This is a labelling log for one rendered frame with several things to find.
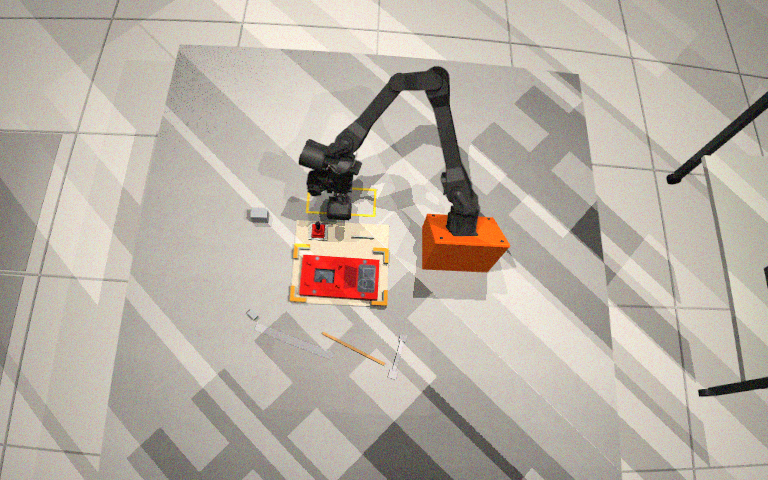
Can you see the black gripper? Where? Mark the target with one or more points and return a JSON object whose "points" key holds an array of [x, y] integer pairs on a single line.
{"points": [[339, 207]]}

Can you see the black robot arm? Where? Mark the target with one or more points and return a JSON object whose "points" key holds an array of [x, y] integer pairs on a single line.
{"points": [[462, 218]]}

